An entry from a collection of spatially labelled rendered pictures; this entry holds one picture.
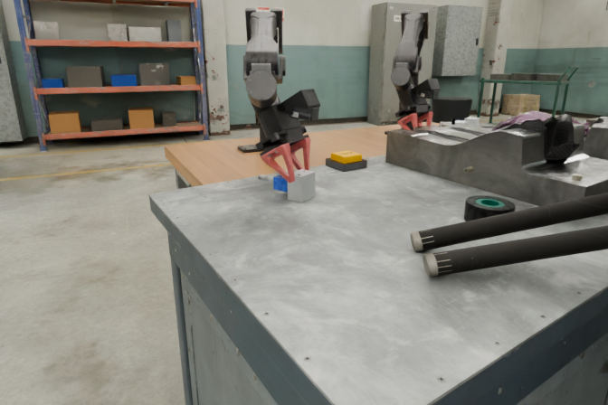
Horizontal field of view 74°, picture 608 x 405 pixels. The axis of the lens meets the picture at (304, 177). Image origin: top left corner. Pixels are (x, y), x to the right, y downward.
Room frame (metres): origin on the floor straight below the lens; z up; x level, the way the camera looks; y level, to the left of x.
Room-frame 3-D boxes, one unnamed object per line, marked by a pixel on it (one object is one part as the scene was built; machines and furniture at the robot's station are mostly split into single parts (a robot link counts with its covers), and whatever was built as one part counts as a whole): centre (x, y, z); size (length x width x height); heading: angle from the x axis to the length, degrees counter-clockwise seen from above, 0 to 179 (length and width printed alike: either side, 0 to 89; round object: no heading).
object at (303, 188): (0.83, 0.04, 0.83); 0.13 x 0.05 x 0.05; 55
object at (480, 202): (0.67, -0.33, 0.82); 0.08 x 0.08 x 0.04
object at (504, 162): (0.97, -0.47, 0.87); 0.50 x 0.26 x 0.14; 33
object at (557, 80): (5.15, -2.76, 0.50); 0.98 x 0.55 x 1.01; 48
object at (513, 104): (8.41, -4.45, 0.20); 0.63 x 0.44 x 0.40; 113
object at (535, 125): (0.98, -0.47, 0.92); 0.35 x 0.16 x 0.09; 33
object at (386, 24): (7.19, -1.68, 0.98); 1.00 x 0.47 x 1.95; 113
